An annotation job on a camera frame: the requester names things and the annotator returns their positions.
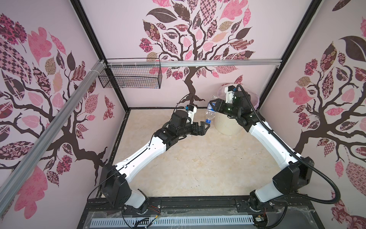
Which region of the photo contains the clear bottle with blue cap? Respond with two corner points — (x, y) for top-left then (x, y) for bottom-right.
(205, 95), (217, 124)

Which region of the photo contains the white slotted cable duct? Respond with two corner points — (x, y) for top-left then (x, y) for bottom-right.
(88, 215), (254, 229)

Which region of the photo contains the black corner frame post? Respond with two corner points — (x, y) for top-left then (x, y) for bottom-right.
(259, 0), (323, 107)
(70, 0), (130, 112)

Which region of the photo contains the black corner frame post left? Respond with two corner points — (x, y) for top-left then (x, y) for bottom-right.
(70, 0), (130, 112)

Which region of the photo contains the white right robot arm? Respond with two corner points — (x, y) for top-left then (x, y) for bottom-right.
(209, 89), (314, 211)

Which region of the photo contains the black corner frame post right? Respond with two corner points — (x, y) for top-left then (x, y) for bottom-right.
(259, 0), (323, 107)

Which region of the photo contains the aluminium rail on wall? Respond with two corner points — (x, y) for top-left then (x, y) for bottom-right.
(1, 60), (106, 214)
(107, 59), (282, 67)

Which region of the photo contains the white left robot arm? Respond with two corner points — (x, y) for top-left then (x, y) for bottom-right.
(100, 122), (210, 209)

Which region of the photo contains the aluminium rail on left wall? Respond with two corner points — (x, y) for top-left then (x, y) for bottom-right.
(1, 60), (106, 214)

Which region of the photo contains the white bin with purple liner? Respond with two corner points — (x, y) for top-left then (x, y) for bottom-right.
(214, 83), (259, 135)

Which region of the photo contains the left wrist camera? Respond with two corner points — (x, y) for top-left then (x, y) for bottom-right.
(185, 104), (197, 123)

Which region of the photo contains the black wire mesh basket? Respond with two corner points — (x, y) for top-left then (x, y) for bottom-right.
(98, 57), (163, 89)

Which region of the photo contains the black corrugated cable conduit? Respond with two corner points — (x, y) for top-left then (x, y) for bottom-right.
(235, 83), (341, 205)

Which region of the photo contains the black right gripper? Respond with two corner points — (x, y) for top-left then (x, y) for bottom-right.
(210, 99), (240, 120)

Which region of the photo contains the aluminium rail on back wall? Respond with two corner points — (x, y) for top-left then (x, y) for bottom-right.
(107, 59), (282, 67)

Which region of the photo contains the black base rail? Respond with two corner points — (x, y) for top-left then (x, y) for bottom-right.
(77, 196), (324, 229)

